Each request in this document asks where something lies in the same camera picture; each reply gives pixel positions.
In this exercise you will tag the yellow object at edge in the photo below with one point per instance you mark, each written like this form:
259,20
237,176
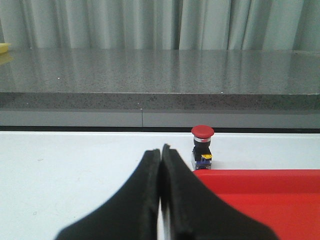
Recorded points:
4,47

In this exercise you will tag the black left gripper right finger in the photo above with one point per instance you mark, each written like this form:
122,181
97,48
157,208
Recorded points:
192,212

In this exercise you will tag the red plastic tray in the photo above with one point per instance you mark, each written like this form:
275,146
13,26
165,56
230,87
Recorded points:
286,200

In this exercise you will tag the grey granite counter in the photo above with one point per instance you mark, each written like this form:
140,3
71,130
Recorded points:
160,88

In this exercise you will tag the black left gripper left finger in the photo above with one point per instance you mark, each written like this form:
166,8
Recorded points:
130,214

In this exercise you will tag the white pleated curtain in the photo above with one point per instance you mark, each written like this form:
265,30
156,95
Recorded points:
162,24

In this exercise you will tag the red mushroom push button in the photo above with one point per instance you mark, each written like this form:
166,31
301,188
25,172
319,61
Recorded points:
202,156

